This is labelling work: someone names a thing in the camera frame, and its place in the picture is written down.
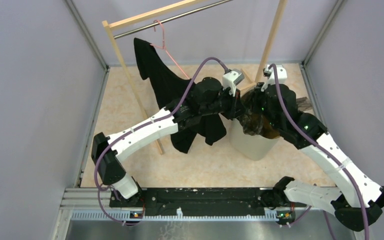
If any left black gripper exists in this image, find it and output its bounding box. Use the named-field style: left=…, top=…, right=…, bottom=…
left=200, top=85, right=249, bottom=121

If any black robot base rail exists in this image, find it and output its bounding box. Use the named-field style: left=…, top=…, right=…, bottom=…
left=135, top=187, right=296, bottom=218

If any pink wire hanger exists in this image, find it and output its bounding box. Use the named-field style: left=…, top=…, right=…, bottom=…
left=151, top=19, right=190, bottom=79

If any dark translucent trash bag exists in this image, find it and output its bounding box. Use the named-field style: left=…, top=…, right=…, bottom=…
left=237, top=90, right=280, bottom=139

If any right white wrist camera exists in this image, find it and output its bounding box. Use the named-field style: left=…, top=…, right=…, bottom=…
left=261, top=64, right=288, bottom=92

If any beige plastic trash bin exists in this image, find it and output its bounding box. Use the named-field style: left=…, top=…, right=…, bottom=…
left=229, top=82, right=281, bottom=162

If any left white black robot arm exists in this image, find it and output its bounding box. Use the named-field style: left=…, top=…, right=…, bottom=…
left=91, top=71, right=245, bottom=207

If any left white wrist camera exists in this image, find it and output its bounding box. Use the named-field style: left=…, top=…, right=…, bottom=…
left=221, top=68, right=245, bottom=97

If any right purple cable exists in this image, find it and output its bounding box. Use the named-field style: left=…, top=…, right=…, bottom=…
left=268, top=63, right=371, bottom=240

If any metal hanging rod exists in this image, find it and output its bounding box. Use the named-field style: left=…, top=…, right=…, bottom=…
left=113, top=0, right=232, bottom=40

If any black t-shirt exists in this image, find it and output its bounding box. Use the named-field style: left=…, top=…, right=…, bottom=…
left=133, top=37, right=227, bottom=154

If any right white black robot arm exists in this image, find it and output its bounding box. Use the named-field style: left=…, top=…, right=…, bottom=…
left=251, top=82, right=384, bottom=232

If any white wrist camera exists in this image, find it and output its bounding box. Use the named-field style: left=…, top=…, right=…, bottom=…
left=221, top=68, right=245, bottom=97
left=261, top=64, right=288, bottom=92

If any wooden clothes rack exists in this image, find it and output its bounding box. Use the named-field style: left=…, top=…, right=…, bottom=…
left=101, top=0, right=289, bottom=156

